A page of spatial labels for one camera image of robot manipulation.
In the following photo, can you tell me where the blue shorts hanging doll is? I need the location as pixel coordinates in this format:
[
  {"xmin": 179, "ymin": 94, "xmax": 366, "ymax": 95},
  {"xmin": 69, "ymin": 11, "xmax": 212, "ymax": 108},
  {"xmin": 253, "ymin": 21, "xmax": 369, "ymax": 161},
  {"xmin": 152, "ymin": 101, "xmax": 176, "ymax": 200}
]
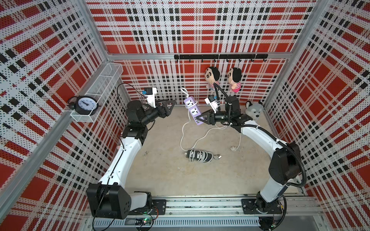
[{"xmin": 204, "ymin": 66, "xmax": 220, "ymax": 91}]

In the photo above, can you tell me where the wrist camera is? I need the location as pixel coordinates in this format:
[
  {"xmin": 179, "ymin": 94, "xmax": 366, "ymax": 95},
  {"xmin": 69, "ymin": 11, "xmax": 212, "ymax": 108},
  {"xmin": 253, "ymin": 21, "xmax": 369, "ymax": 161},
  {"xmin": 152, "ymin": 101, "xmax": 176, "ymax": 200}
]
[
  {"xmin": 142, "ymin": 87, "xmax": 158, "ymax": 108},
  {"xmin": 205, "ymin": 95, "xmax": 221, "ymax": 113}
]

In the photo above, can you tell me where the white power strip cord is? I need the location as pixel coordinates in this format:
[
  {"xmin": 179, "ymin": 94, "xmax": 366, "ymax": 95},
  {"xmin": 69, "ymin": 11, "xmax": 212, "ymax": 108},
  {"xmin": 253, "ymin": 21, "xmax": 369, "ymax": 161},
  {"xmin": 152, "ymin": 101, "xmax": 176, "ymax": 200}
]
[{"xmin": 179, "ymin": 87, "xmax": 242, "ymax": 152}]

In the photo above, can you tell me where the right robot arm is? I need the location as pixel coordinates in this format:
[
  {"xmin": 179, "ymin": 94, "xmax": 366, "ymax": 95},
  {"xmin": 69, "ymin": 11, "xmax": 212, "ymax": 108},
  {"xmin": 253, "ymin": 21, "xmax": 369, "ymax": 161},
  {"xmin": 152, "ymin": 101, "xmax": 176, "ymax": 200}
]
[{"xmin": 196, "ymin": 96, "xmax": 307, "ymax": 214}]

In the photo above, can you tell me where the green circuit board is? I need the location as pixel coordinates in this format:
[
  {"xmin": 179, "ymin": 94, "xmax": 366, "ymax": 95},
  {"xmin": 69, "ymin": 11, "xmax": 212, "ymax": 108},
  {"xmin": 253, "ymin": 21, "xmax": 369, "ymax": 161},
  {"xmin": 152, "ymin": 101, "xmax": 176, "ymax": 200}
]
[{"xmin": 124, "ymin": 218, "xmax": 153, "ymax": 227}]

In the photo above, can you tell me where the pink skirt hanging doll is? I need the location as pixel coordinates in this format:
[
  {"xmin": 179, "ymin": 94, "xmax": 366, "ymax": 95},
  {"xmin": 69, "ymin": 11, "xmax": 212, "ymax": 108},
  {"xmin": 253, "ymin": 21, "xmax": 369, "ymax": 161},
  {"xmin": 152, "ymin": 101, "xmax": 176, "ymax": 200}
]
[{"xmin": 226, "ymin": 67, "xmax": 242, "ymax": 93}]

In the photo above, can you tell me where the purple power strip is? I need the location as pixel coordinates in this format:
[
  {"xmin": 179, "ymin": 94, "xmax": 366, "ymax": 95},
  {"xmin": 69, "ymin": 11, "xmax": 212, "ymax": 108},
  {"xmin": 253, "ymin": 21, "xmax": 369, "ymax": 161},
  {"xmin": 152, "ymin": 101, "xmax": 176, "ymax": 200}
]
[{"xmin": 184, "ymin": 96, "xmax": 203, "ymax": 125}]

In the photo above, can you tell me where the white wire shelf basket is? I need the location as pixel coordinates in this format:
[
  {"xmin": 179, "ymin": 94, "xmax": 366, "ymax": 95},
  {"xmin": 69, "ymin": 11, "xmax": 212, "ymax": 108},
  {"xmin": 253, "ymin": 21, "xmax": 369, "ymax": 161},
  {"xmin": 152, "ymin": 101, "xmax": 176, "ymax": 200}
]
[{"xmin": 70, "ymin": 63, "xmax": 123, "ymax": 123}]

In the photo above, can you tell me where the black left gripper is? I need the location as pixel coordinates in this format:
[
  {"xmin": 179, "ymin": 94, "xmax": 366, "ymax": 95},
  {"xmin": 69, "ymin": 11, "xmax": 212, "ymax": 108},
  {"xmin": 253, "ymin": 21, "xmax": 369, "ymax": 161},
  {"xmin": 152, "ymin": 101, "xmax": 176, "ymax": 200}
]
[{"xmin": 141, "ymin": 99, "xmax": 176, "ymax": 126}]

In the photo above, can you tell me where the black alarm clock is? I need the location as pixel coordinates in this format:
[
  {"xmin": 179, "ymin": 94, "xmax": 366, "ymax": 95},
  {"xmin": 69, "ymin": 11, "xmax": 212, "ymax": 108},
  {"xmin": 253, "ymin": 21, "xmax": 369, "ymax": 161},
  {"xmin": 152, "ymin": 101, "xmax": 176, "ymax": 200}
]
[{"xmin": 67, "ymin": 96, "xmax": 100, "ymax": 115}]

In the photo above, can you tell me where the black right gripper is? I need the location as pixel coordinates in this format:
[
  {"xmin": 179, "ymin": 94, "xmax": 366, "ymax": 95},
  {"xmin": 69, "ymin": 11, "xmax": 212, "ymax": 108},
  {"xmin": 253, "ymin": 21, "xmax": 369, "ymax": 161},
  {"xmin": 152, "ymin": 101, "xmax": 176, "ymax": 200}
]
[{"xmin": 197, "ymin": 109, "xmax": 232, "ymax": 125}]

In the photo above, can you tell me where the black hook rail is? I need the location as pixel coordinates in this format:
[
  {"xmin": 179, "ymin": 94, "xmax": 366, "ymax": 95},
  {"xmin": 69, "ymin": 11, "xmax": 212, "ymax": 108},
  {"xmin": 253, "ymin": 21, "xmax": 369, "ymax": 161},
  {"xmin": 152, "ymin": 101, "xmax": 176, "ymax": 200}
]
[{"xmin": 174, "ymin": 54, "xmax": 268, "ymax": 60}]

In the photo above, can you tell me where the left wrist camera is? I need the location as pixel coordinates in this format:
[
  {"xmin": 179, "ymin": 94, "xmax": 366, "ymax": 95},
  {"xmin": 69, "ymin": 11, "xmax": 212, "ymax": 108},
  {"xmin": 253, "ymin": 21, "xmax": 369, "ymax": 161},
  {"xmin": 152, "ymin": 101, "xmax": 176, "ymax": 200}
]
[{"xmin": 142, "ymin": 87, "xmax": 158, "ymax": 108}]

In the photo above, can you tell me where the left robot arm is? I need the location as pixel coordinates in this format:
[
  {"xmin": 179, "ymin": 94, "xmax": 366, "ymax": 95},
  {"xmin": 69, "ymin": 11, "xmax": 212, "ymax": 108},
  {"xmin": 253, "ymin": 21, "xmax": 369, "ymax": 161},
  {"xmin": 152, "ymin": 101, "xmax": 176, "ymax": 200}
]
[{"xmin": 86, "ymin": 100, "xmax": 176, "ymax": 219}]

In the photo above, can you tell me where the grey white husky plush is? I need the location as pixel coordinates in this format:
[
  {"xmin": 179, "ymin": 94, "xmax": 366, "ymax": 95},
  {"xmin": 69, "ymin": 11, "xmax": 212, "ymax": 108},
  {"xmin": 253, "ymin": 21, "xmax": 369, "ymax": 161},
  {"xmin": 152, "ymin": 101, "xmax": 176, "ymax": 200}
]
[{"xmin": 245, "ymin": 101, "xmax": 264, "ymax": 121}]

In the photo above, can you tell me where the black power strip with cord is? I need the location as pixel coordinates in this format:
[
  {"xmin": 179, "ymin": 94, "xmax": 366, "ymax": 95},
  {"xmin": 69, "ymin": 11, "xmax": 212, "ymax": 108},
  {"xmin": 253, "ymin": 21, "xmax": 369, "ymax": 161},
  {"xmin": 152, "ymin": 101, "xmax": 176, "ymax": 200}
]
[{"xmin": 184, "ymin": 149, "xmax": 222, "ymax": 163}]

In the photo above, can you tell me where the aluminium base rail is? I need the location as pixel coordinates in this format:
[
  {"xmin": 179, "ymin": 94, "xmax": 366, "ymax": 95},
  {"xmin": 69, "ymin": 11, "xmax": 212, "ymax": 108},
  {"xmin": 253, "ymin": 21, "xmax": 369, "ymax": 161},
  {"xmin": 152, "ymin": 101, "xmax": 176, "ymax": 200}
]
[{"xmin": 81, "ymin": 193, "xmax": 329, "ymax": 231}]

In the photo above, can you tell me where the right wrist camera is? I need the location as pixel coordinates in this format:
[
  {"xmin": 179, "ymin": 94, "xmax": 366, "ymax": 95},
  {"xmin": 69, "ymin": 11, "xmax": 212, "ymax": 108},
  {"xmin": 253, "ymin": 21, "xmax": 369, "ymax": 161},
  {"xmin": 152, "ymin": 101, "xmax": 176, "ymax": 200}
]
[{"xmin": 205, "ymin": 95, "xmax": 221, "ymax": 113}]

